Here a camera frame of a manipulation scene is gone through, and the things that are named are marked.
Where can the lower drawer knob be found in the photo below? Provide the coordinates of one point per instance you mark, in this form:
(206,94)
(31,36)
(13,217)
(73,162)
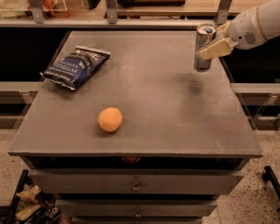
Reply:
(137,214)

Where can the metal shelf rack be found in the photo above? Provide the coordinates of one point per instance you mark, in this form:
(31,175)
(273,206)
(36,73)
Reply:
(81,16)

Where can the blue chip bag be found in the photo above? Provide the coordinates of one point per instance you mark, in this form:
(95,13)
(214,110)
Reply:
(77,67)

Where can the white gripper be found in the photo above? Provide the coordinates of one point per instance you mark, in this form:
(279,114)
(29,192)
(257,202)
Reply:
(244,30)

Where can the silver redbull can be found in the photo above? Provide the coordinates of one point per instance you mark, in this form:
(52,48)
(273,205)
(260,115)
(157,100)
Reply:
(205,33)

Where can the black metal stand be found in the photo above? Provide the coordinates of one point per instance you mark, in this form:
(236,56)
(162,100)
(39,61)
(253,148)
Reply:
(269,176)

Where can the upper drawer knob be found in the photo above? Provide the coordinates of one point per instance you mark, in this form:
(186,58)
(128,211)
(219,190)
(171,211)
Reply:
(135,188)

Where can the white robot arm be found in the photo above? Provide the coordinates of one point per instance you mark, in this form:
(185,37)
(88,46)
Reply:
(269,20)

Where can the black wire basket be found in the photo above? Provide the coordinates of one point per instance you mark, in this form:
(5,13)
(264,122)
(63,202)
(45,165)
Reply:
(31,205)

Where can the orange fruit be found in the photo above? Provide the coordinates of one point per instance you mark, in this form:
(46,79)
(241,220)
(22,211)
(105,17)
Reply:
(110,119)

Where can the drawer knob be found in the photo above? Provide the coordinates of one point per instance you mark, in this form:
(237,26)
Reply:
(135,188)
(137,214)

